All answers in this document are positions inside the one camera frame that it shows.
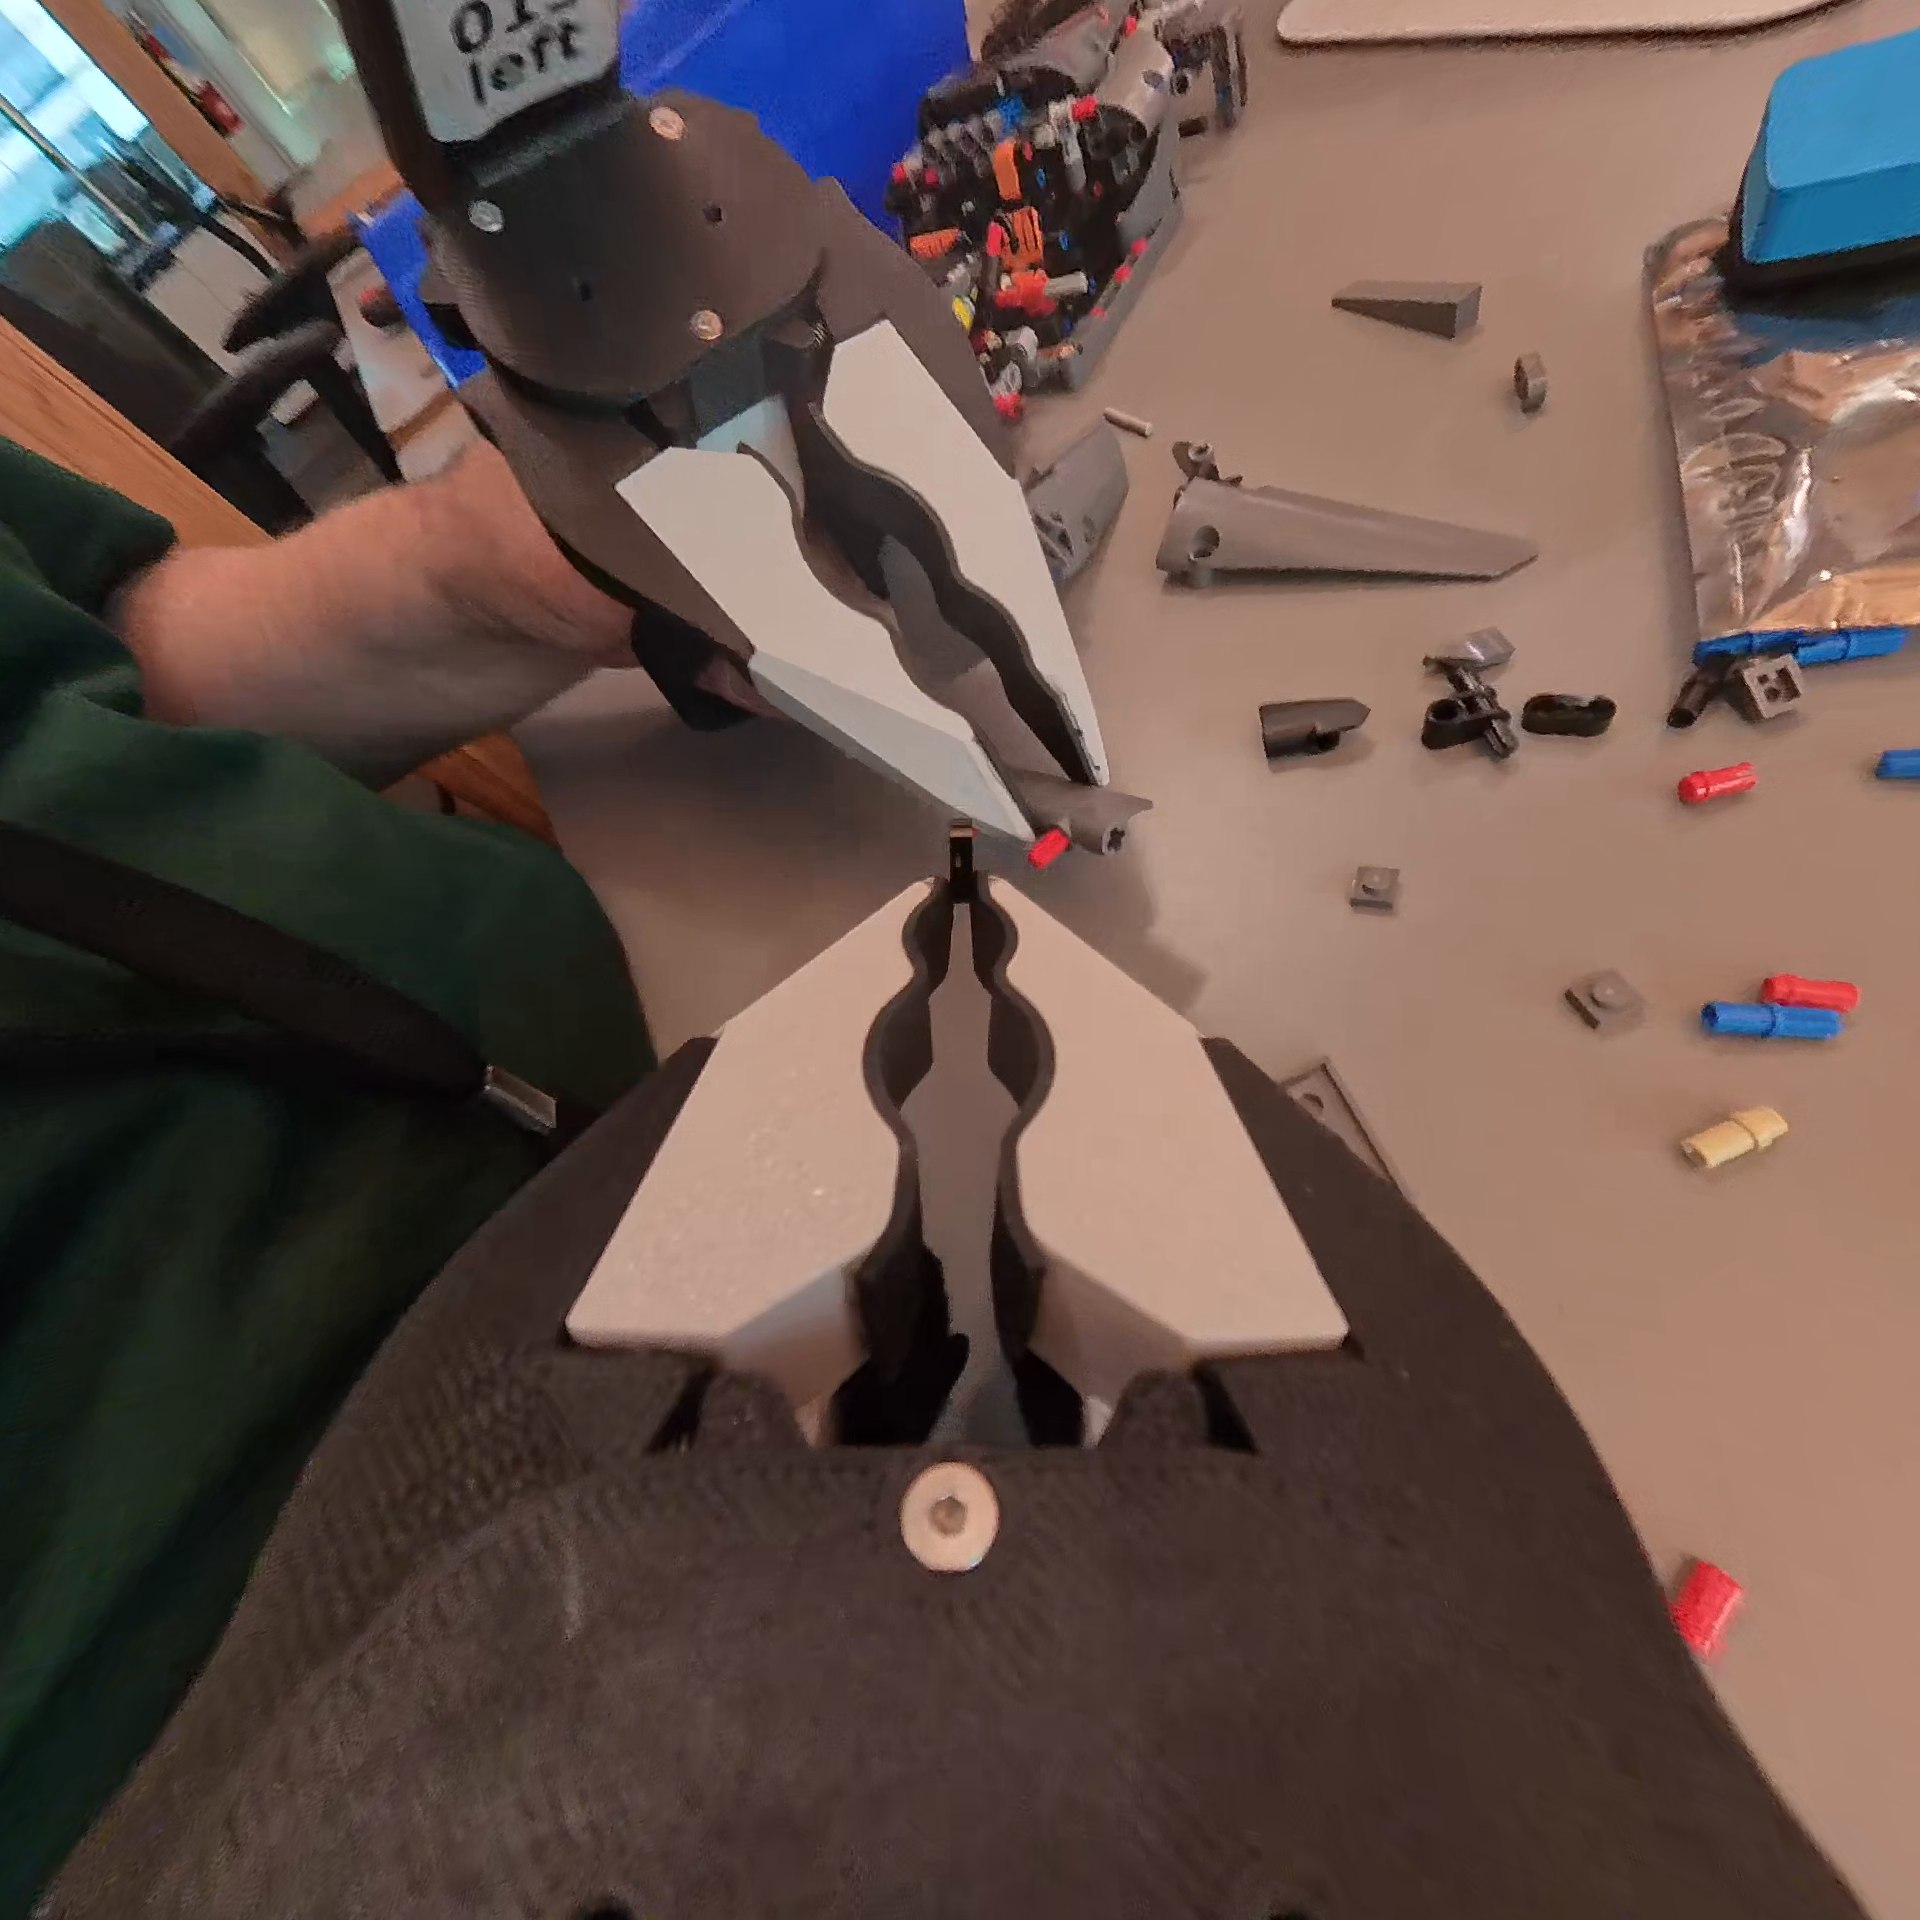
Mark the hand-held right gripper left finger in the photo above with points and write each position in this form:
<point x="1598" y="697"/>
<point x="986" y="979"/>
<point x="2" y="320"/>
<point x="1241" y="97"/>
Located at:
<point x="750" y="1200"/>

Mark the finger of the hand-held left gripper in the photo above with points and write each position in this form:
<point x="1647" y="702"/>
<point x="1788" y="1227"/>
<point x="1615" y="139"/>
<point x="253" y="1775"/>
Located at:
<point x="720" y="570"/>
<point x="960" y="464"/>

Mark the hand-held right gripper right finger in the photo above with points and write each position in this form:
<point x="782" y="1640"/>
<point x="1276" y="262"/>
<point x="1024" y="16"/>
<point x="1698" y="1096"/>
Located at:
<point x="1171" y="1200"/>

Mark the black connector piece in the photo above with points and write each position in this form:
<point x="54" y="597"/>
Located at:
<point x="963" y="862"/>

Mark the grey beam with red pins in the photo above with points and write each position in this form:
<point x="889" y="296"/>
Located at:
<point x="1094" y="824"/>

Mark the black oval link piece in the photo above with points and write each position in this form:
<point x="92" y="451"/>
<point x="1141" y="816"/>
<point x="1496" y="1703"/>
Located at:
<point x="1568" y="714"/>

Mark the person's left forearm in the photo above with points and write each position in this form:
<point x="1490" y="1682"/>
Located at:
<point x="301" y="645"/>

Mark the person's left hand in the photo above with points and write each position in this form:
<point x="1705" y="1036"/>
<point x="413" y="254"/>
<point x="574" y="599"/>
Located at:
<point x="554" y="600"/>

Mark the grey plate with three holes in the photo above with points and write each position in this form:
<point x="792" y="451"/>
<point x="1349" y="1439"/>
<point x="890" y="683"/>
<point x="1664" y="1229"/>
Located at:
<point x="1335" y="1111"/>

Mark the blue storage bin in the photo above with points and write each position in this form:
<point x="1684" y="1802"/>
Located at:
<point x="810" y="90"/>

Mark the partly built toy vehicle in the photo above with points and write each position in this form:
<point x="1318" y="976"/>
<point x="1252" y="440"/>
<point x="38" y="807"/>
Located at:
<point x="1034" y="211"/>

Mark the black office chair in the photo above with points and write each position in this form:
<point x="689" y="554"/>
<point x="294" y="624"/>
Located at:
<point x="285" y="375"/>

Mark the long grey wing panel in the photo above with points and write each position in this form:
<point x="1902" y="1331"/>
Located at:
<point x="1321" y="533"/>

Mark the dark grey cone piece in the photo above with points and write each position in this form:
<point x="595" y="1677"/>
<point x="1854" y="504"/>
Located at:
<point x="1304" y="728"/>

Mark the grey wedge slope brick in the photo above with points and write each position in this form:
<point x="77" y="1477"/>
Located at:
<point x="1425" y="312"/>

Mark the small grey slope tile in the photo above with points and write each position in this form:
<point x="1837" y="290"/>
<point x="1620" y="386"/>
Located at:
<point x="1479" y="650"/>

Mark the black cross connector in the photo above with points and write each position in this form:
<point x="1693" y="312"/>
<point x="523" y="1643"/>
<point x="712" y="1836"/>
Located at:
<point x="1463" y="721"/>

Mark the tan connector pin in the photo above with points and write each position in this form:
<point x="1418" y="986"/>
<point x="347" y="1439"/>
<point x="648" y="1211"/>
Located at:
<point x="1733" y="1136"/>

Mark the small dark grey connector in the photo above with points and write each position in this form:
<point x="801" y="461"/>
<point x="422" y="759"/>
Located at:
<point x="1529" y="384"/>

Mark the red connector pin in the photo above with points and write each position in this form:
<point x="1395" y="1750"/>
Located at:
<point x="1718" y="783"/>
<point x="1811" y="992"/>
<point x="1707" y="1608"/>

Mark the white book stand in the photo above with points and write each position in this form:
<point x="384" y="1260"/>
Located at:
<point x="1500" y="18"/>

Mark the black connector pin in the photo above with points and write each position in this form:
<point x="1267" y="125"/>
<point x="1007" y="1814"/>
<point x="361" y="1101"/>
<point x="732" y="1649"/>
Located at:
<point x="1694" y="699"/>

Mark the dark grey hole brick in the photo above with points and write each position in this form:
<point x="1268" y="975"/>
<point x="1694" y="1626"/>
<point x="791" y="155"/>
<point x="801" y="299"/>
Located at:
<point x="1771" y="690"/>

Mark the silver foil bag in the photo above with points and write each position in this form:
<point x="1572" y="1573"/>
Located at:
<point x="1800" y="481"/>

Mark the blue foam block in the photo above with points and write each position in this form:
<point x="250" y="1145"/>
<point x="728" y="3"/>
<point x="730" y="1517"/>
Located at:
<point x="1844" y="165"/>

